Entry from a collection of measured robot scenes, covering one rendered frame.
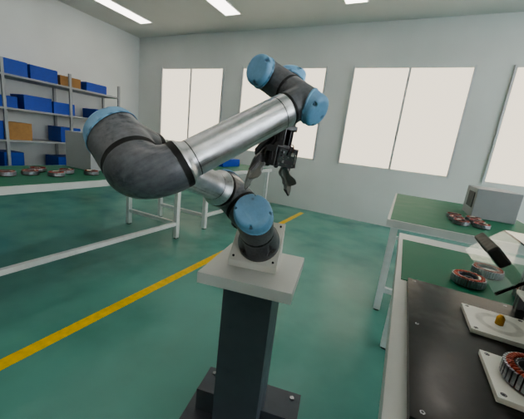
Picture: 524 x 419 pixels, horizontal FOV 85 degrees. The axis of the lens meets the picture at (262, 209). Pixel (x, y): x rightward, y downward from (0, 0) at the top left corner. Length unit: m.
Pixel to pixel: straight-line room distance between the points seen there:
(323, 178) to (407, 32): 2.61
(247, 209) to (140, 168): 0.40
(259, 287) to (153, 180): 0.52
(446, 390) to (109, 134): 0.79
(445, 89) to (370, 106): 1.08
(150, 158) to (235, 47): 6.21
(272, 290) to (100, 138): 0.62
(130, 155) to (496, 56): 5.45
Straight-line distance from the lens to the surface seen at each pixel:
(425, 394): 0.70
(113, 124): 0.64
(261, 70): 0.74
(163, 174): 0.54
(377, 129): 5.44
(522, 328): 1.08
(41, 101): 6.45
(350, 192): 5.50
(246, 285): 0.94
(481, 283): 1.33
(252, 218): 0.84
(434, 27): 5.75
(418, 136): 5.41
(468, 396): 0.75
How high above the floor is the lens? 1.18
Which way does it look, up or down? 13 degrees down
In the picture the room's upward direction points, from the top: 7 degrees clockwise
